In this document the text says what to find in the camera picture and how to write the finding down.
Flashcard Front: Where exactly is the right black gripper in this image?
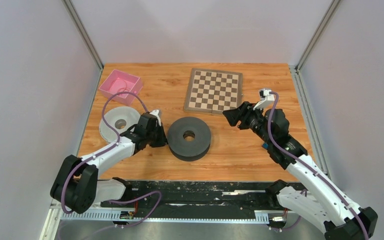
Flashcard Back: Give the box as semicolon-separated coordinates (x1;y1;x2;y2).
222;101;272;146

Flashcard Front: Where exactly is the white cable spool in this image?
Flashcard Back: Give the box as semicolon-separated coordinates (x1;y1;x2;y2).
99;106;141;143

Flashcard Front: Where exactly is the black cable spool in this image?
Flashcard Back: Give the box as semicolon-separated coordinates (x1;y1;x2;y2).
167;116;212;162

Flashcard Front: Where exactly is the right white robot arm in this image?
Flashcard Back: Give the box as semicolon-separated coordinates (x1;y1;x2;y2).
222;101;378;240

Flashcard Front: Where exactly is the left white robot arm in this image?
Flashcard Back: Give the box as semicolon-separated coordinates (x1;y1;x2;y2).
50;109;168;214

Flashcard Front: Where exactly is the wooden chessboard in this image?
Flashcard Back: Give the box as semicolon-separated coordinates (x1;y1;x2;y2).
183;68;243;114

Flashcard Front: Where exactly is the pink plastic box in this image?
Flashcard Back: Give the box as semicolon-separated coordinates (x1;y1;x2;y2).
98;69;144;98

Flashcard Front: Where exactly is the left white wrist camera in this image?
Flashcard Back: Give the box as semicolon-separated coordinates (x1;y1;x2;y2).
149;109;163;127

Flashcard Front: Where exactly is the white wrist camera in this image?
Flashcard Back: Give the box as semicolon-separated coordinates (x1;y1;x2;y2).
149;109;163;127
253;88;275;111

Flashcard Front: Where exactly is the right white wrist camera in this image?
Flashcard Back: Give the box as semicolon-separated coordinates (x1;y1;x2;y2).
253;88;275;111

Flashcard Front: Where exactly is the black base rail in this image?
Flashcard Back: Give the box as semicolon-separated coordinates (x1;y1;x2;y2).
99;179;299;221

